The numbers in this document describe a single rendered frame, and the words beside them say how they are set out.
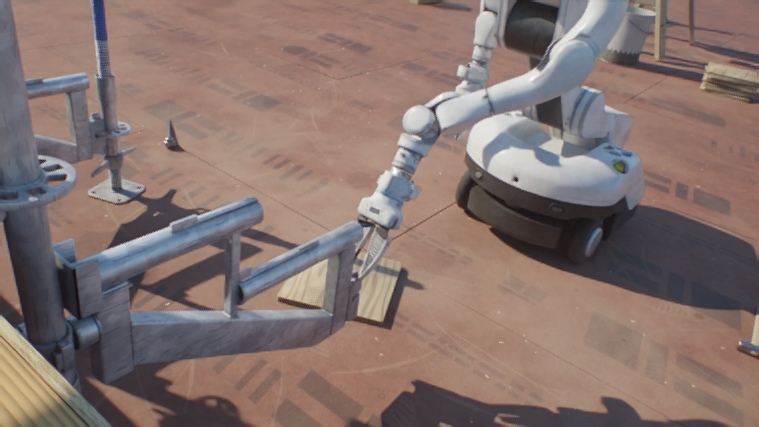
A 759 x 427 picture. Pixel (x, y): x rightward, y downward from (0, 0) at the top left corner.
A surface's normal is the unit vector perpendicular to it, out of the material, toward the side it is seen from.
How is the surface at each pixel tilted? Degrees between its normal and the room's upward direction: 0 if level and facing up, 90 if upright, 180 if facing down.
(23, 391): 0
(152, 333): 90
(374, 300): 0
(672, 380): 0
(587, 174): 46
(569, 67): 89
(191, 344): 90
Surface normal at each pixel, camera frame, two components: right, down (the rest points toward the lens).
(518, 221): -0.50, 0.39
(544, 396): 0.11, -0.85
